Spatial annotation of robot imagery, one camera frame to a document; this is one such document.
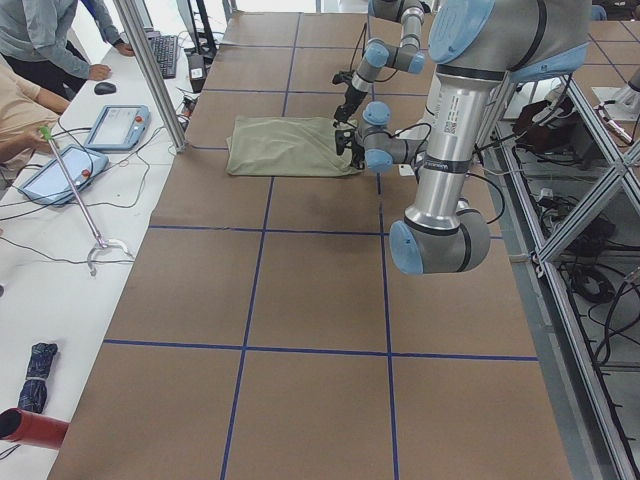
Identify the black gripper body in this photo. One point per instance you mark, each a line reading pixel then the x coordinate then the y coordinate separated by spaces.
pixel 352 98
pixel 354 146

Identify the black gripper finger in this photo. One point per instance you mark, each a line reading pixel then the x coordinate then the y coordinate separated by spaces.
pixel 340 116

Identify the olive green long-sleeve shirt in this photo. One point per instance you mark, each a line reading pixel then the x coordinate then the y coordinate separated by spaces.
pixel 286 147

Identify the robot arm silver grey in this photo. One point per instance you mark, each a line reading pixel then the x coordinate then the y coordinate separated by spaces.
pixel 406 57
pixel 475 45

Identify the black power adapter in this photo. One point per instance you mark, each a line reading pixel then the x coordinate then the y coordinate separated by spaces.
pixel 197 72

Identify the black keyboard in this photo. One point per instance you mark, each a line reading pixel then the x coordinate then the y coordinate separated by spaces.
pixel 165 50

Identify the brown table mat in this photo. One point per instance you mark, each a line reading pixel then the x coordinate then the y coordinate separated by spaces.
pixel 264 332

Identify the blue teach pendant far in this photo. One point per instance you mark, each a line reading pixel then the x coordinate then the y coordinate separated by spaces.
pixel 118 128

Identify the blue teach pendant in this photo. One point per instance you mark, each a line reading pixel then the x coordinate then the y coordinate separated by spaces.
pixel 49 185
pixel 118 128

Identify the black computer mouse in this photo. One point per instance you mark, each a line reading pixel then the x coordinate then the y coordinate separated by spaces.
pixel 105 88

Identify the metal reacher grabber tool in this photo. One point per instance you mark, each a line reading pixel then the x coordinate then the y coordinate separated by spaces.
pixel 101 244

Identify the blue teach pendant near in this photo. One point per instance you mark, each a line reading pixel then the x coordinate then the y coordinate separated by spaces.
pixel 49 185

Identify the standing person grey shirt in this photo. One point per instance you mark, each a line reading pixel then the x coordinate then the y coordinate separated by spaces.
pixel 35 44

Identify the seated person beige shirt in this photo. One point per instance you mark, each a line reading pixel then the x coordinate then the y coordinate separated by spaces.
pixel 25 109

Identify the folded dark blue umbrella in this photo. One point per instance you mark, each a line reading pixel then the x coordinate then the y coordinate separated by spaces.
pixel 34 393

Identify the red cylinder tube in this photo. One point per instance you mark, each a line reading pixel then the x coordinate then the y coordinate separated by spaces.
pixel 32 429

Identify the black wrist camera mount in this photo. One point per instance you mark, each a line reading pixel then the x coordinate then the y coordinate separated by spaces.
pixel 343 77
pixel 343 140

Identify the aluminium frame post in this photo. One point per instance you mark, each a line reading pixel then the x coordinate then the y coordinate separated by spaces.
pixel 146 60

